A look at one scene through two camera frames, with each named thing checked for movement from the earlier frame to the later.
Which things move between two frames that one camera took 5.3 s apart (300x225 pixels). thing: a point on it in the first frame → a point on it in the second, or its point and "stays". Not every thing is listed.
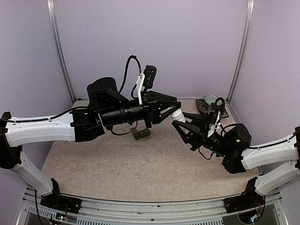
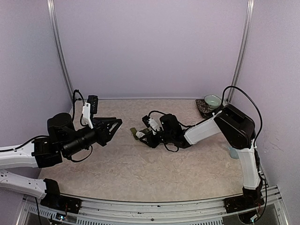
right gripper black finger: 195,119 → 146,131
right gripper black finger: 187,132 → 145,139
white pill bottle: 178,116 → 139,134
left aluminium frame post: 50,12 stays
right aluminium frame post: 249,15 stays
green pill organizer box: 137,135 stays
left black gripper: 152,109 → 100,124
